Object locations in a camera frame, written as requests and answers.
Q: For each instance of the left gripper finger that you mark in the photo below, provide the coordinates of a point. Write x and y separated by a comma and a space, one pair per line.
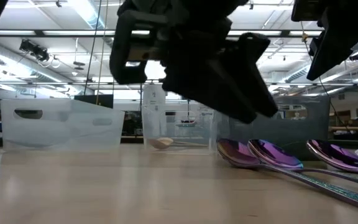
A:
210, 87
250, 62

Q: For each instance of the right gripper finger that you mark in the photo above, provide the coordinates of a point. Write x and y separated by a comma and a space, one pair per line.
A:
331, 49

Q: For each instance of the iridescent rainbow spoon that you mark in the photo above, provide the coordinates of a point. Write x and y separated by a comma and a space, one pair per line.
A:
337, 155
275, 154
235, 154

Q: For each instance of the clear plastic bin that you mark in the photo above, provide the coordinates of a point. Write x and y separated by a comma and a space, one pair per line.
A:
179, 130

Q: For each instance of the white pillar sign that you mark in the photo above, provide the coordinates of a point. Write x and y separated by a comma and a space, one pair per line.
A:
154, 95

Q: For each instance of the dark grey plastic bin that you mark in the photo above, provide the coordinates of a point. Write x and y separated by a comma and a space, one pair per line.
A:
315, 124

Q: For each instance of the wooden workbench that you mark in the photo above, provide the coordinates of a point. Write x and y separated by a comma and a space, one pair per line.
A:
353, 128

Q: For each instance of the black monitor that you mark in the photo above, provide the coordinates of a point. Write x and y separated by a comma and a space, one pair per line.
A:
93, 101

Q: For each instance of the frosted white plastic bin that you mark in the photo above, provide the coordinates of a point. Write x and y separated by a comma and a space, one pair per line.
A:
57, 133

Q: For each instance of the black aluminium rig frame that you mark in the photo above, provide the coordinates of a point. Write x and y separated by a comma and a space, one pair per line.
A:
284, 33

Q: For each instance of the black ceiling-mounted camera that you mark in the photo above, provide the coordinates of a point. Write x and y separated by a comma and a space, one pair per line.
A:
33, 49

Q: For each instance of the silver ventilation duct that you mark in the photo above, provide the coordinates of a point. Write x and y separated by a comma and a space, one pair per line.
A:
11, 67

